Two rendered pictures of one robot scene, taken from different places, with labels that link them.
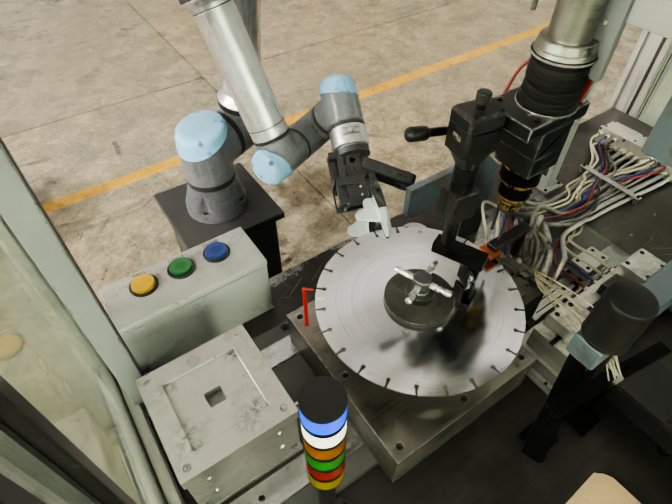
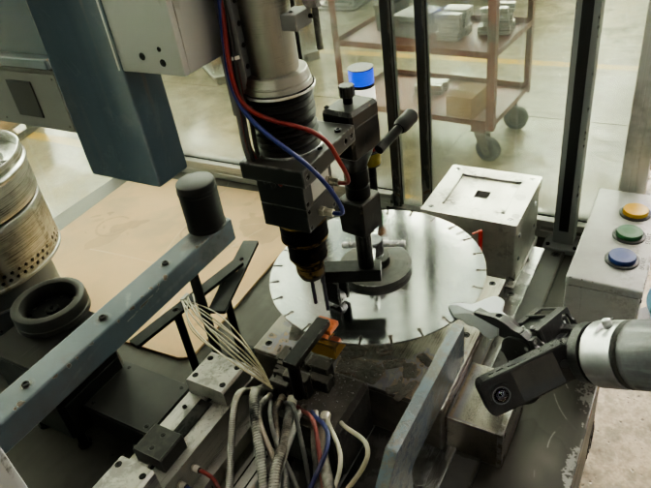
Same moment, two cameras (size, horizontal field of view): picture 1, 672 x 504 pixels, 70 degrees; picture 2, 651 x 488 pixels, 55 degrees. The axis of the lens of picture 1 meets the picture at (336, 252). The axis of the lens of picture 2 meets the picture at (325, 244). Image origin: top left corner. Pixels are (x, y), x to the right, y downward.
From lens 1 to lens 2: 1.24 m
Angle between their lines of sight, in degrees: 95
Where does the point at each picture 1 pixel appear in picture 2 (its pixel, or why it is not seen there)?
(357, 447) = not seen: hidden behind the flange
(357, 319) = (416, 233)
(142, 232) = not seen: outside the picture
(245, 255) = (591, 269)
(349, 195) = (534, 315)
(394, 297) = (395, 252)
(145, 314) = (599, 201)
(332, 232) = not seen: outside the picture
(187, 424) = (481, 180)
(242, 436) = (442, 188)
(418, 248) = (407, 310)
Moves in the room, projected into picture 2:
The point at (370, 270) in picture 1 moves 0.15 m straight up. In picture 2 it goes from (438, 269) to (435, 183)
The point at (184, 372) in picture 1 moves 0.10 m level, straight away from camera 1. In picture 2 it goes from (517, 191) to (573, 200)
